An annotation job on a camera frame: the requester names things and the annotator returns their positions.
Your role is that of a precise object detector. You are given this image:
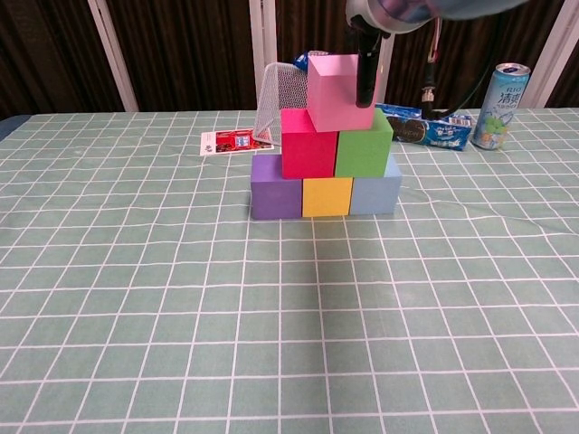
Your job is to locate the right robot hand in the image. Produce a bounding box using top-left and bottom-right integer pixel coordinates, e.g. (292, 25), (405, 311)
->
(343, 0), (393, 109)

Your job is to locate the pink foam cube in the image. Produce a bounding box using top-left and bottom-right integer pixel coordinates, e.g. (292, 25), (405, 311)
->
(306, 52), (376, 133)

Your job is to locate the green foam cube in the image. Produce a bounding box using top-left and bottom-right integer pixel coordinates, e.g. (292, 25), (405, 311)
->
(334, 108), (394, 178)

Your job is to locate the crimson foam cube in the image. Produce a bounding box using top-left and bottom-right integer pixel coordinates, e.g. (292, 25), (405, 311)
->
(280, 108), (340, 179)

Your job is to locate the light blue foam cube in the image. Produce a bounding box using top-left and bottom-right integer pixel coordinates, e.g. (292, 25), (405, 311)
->
(350, 156), (403, 216)

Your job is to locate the purple foam cube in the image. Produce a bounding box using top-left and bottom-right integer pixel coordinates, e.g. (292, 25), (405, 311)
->
(251, 153), (304, 221)

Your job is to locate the small blue cookie pack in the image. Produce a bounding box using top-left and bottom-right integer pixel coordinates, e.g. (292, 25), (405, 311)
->
(292, 50), (325, 72)

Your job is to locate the long blue cookie package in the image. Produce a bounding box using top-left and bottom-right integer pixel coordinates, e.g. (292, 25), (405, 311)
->
(375, 102), (476, 153)

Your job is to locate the yellow foam cube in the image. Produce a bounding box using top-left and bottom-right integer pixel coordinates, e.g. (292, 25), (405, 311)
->
(301, 176), (355, 218)

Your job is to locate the light blue drink can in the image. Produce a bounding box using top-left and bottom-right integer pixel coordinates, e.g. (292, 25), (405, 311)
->
(470, 62), (531, 151)

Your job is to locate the red and white card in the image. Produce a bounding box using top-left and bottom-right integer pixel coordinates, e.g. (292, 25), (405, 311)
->
(199, 128), (276, 157)

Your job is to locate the green checked tablecloth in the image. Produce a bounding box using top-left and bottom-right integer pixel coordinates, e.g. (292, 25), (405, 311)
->
(0, 107), (579, 434)

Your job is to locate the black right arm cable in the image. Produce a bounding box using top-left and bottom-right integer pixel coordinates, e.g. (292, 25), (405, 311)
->
(420, 13), (506, 123)

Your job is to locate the white wire mesh basket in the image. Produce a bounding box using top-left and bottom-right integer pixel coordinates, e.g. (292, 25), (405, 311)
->
(252, 61), (313, 146)

